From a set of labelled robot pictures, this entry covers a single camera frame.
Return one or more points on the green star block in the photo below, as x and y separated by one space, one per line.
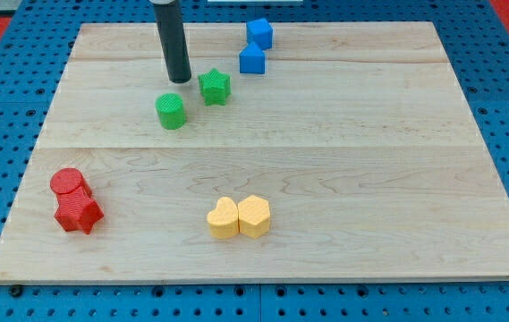
215 87

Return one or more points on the blue triangle block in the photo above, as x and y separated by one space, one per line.
252 59

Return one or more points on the red star block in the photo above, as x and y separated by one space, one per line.
77 211

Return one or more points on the yellow hexagon block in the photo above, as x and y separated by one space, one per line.
254 216

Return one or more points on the yellow heart block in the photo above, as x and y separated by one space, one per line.
223 220

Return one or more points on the light wooden board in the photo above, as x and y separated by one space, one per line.
358 135

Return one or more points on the green cylinder block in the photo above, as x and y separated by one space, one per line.
170 111

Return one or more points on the blue cube block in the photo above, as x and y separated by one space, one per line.
261 32

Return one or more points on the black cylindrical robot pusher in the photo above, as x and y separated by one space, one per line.
168 14

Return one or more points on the red cylinder block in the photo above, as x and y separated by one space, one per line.
68 180

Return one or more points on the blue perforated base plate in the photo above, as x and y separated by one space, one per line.
33 53

